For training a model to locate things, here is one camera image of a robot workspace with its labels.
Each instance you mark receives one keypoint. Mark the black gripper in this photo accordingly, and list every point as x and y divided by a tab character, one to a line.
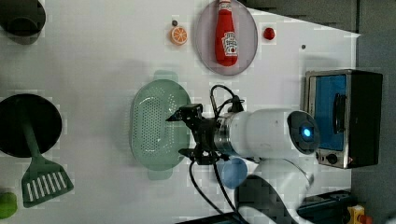
203	130

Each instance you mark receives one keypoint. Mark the green plastic strainer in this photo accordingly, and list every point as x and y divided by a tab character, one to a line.
154	141

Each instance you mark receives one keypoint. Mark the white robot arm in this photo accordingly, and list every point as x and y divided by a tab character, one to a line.
280	140

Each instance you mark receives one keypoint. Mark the blue bowl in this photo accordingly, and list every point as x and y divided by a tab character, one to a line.
232	172

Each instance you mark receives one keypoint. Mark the orange slice toy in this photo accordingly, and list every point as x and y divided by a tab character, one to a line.
178	35

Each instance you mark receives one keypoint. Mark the red ketchup bottle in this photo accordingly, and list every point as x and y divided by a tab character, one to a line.
226	46

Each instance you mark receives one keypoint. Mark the grey round plate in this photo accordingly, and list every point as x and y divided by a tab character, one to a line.
246	35

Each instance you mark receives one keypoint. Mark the red strawberry toy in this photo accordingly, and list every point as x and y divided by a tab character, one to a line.
269	33

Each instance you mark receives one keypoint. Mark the green slotted spatula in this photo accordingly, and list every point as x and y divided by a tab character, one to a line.
43	180

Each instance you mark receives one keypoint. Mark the silver toaster oven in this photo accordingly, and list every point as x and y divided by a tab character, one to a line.
346	105

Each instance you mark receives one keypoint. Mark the yellow emergency stop box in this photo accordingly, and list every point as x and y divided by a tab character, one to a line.
358	216

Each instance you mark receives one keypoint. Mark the green toy fruit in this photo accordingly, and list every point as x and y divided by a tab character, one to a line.
8	205

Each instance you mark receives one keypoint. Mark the dark grey cup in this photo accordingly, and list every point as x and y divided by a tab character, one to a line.
22	17

